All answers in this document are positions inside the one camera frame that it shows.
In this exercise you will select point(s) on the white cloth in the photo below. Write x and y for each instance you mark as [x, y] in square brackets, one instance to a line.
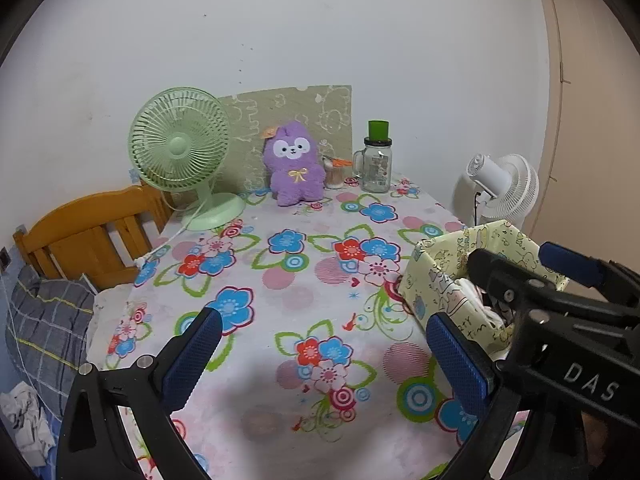
[470, 290]
[25, 415]

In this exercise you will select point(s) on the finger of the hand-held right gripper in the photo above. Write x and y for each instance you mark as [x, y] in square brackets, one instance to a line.
[500, 280]
[570, 260]

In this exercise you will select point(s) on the white fan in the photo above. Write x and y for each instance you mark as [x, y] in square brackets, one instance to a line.
[492, 177]

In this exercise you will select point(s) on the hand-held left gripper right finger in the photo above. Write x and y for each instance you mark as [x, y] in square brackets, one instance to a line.
[457, 365]

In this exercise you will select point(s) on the green patterned board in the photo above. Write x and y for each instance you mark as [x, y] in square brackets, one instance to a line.
[300, 105]

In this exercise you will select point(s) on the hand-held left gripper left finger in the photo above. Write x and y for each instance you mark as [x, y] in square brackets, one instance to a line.
[192, 357]

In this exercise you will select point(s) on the yellow cartoon storage box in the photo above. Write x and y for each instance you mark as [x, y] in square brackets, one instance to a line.
[440, 280]

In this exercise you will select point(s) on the plaid cushion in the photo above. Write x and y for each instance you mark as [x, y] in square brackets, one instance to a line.
[45, 320]

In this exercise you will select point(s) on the beige door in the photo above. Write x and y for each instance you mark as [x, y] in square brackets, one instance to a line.
[590, 110]

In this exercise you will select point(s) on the purple plush toy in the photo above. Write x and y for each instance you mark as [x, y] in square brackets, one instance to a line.
[295, 170]

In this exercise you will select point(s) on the crumpled white cloth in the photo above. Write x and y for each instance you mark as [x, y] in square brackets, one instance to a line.
[25, 415]

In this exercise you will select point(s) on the green desk fan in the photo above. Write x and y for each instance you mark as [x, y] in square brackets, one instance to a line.
[177, 147]

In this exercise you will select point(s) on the cotton swab jar orange lid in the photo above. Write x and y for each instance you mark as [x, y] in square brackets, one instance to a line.
[334, 175]

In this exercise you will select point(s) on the glass mug jar green lid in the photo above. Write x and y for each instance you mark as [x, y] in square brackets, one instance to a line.
[375, 170]

